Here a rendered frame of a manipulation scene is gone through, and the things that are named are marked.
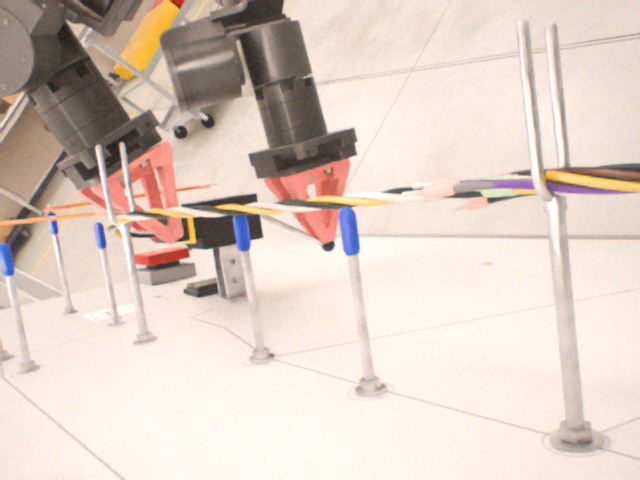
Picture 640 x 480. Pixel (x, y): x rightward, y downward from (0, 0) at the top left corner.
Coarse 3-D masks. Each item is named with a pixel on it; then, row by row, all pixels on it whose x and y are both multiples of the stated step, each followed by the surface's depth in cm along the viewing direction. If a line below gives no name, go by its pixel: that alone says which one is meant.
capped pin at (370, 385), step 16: (352, 224) 28; (352, 240) 28; (352, 256) 28; (352, 272) 28; (352, 288) 29; (368, 336) 29; (368, 352) 29; (368, 368) 29; (368, 384) 29; (384, 384) 30
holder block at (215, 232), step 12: (192, 204) 54; (204, 204) 53; (216, 204) 53; (240, 204) 55; (228, 216) 54; (252, 216) 55; (204, 228) 53; (216, 228) 54; (228, 228) 54; (252, 228) 55; (204, 240) 53; (216, 240) 54; (228, 240) 54; (252, 240) 55
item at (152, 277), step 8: (184, 264) 73; (192, 264) 73; (144, 272) 72; (152, 272) 71; (160, 272) 71; (168, 272) 72; (176, 272) 72; (184, 272) 73; (192, 272) 73; (144, 280) 72; (152, 280) 71; (160, 280) 71; (168, 280) 72
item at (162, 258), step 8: (168, 248) 76; (176, 248) 74; (184, 248) 73; (136, 256) 74; (144, 256) 72; (152, 256) 71; (160, 256) 71; (168, 256) 72; (176, 256) 73; (184, 256) 73; (136, 264) 74; (144, 264) 72; (152, 264) 71; (160, 264) 73; (168, 264) 73; (176, 264) 74
